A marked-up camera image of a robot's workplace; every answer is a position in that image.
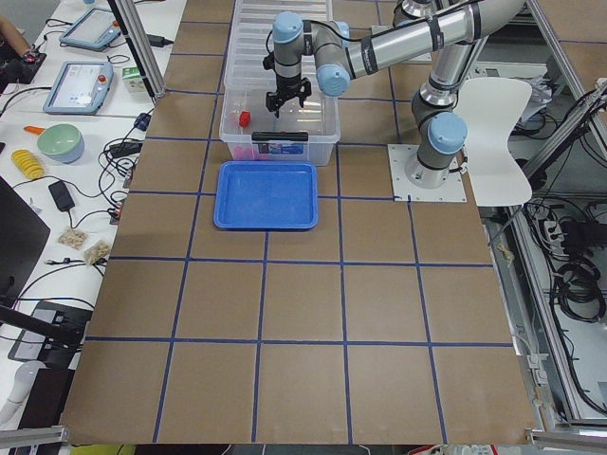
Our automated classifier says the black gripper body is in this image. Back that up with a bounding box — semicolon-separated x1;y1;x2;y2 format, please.
263;51;312;107

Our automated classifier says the red block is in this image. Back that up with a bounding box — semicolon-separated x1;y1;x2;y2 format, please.
237;110;251;128

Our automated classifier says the clear plastic box lid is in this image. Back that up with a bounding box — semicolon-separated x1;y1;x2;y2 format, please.
223;0;339;99

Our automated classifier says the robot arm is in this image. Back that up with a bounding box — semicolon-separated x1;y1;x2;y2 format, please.
263;1;524;190

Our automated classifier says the clear plastic storage box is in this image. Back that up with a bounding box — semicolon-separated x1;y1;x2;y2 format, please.
219;89;340;166

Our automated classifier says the blue plastic tray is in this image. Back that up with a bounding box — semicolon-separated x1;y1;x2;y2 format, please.
213;161;319;230

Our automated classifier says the green white carton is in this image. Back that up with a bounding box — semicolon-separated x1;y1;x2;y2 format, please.
120;66;147;93

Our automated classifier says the white chair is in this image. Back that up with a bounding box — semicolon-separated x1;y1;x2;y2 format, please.
454;77;532;207

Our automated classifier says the teach pendant tablet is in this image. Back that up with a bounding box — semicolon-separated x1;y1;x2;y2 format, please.
43;61;114;116
59;8;121;51

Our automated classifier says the green bowl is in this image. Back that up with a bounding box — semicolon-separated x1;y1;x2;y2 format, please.
37;123;84;164

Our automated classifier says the snack bag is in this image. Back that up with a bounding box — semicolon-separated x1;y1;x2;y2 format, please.
57;227;88;250
83;240;111;265

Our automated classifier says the black power adapter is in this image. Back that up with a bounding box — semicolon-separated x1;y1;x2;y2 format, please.
48;180;75;212

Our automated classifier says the toy carrot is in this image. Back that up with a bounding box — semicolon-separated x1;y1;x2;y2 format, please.
24;125;46;135

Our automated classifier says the yellow toy corn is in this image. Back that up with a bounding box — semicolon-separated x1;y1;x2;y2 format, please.
10;149;46;180

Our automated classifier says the black monitor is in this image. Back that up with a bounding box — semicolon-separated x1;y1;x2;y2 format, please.
0;178;50;307

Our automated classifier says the black box latch handle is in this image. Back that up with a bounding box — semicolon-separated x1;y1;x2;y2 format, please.
251;132;309;142

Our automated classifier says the aluminium frame post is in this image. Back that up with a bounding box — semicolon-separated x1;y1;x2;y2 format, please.
107;0;166;100

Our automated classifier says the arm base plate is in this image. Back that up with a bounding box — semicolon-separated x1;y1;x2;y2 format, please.
388;144;467;203

